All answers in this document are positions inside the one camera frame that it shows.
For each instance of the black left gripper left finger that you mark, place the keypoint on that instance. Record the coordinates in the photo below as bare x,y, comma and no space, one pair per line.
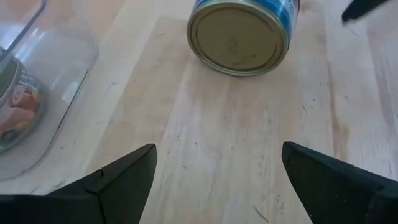
124,186

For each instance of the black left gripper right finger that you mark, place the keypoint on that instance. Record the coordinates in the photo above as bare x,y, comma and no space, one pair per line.
335,196

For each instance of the clear plastic bin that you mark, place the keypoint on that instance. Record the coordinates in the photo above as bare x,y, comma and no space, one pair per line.
68,62

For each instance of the blue label tin can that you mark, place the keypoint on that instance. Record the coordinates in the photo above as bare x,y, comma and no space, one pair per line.
239,40

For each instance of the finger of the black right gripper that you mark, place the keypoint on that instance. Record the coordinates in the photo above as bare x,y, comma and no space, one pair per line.
362,9

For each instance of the green label tin can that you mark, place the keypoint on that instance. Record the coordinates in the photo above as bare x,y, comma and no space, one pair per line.
21,105

